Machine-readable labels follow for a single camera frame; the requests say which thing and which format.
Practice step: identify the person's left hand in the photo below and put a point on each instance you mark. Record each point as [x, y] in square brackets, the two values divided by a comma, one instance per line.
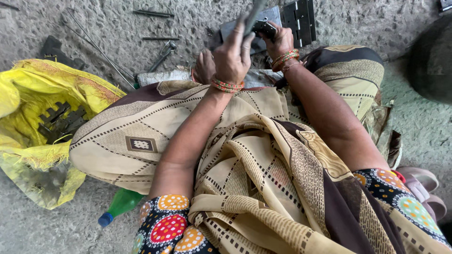
[231, 61]

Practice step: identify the person's right hand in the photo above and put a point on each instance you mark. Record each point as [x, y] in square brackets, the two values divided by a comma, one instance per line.
[282, 42]

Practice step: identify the person's right fingers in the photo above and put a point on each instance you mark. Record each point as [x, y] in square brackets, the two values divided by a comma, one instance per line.
[272, 35]

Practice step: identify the small black metal hinge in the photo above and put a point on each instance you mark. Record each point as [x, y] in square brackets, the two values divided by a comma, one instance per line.
[263, 26]

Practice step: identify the grey metal hammer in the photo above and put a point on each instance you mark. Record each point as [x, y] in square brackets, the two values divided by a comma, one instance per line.
[255, 12]

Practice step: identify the red gold right wrist bangles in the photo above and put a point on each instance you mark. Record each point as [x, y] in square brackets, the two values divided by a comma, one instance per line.
[285, 58]

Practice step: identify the large black metal hinge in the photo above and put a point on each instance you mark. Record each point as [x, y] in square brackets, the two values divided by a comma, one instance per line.
[300, 21]

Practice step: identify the red green left wrist bangles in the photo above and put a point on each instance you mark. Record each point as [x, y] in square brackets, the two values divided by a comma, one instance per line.
[226, 85]

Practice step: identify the person's foot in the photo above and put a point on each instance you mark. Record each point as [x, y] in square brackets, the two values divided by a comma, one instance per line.
[204, 67]

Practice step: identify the short dark metal rod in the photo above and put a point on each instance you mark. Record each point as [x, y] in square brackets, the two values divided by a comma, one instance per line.
[150, 14]
[157, 12]
[160, 38]

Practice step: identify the grey metal hand tool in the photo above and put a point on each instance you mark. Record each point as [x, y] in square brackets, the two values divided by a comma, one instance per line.
[161, 56]

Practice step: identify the grey stone block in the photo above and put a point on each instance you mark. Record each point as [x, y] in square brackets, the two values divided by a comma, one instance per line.
[162, 76]

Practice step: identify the beige brown patterned sari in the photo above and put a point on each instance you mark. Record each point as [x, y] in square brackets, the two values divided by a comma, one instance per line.
[268, 183]

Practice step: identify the dark round metal pan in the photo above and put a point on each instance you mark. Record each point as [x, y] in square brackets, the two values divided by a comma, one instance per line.
[432, 63]

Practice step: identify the long thin steel rod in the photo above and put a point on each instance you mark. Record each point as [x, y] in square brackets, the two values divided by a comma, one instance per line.
[100, 49]
[95, 47]

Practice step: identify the dark metal part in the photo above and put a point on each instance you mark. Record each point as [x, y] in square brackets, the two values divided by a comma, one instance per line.
[445, 5]

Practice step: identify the pink sandal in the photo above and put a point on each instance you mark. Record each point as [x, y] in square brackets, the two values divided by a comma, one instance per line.
[422, 178]
[434, 206]

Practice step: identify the black notched metal piece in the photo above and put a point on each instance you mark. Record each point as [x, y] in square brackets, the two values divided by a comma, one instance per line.
[56, 53]

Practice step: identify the black colourful dotted blouse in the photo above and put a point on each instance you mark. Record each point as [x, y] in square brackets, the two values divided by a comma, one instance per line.
[166, 225]

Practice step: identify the green bottle with blue cap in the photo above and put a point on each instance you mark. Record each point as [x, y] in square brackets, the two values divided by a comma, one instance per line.
[122, 203]

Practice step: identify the pile of black hinges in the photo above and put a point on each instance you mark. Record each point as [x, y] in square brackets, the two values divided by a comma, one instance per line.
[61, 121]

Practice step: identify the yellow woven plastic sack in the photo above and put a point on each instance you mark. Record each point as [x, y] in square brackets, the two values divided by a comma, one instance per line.
[31, 88]

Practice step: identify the grey steel base plate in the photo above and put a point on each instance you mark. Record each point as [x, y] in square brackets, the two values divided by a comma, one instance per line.
[272, 14]

